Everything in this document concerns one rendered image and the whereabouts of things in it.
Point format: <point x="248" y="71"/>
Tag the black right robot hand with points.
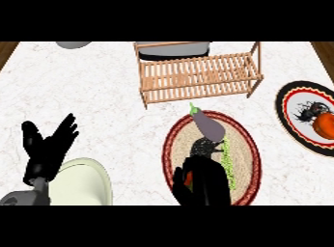
<point x="206" y="183"/>

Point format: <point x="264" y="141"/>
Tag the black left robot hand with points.
<point x="43" y="157"/>

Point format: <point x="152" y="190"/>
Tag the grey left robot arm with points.
<point x="22" y="197"/>

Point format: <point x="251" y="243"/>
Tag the round woven red-rimmed placemat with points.
<point x="242" y="154"/>

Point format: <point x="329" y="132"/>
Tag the oval black red-rimmed placemat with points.
<point x="292" y="109"/>

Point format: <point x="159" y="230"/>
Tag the orange-red tomato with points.
<point x="329" y="126"/>

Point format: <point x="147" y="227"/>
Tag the wooden tiered shelf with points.
<point x="198" y="77"/>

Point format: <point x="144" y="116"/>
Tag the pale green bowl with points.
<point x="81" y="185"/>

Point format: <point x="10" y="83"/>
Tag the purple eggplant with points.
<point x="208" y="126"/>

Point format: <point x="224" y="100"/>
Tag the grey round object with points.
<point x="72" y="44"/>

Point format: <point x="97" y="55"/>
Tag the grey and black pot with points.
<point x="174" y="51"/>

